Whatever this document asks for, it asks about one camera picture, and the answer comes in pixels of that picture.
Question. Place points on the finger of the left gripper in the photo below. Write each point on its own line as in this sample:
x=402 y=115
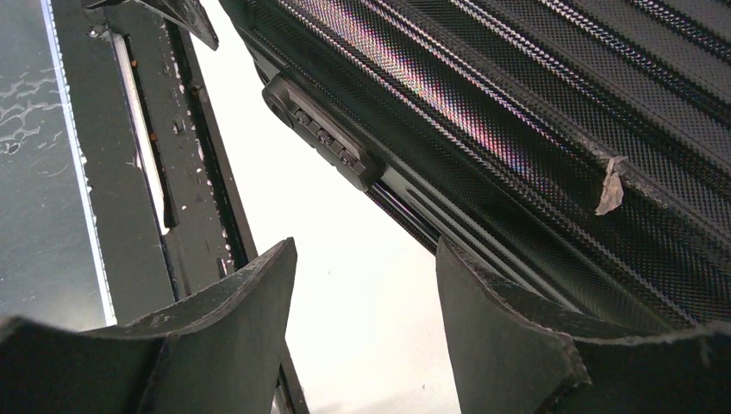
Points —
x=188 y=15

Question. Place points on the black ribbed hard-shell suitcase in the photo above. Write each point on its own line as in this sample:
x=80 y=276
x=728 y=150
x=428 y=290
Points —
x=580 y=149

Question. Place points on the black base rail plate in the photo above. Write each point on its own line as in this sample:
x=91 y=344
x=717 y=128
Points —
x=165 y=218

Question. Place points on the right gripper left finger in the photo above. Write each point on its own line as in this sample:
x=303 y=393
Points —
x=217 y=351

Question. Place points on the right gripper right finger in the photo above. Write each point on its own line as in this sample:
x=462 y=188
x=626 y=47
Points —
x=513 y=351

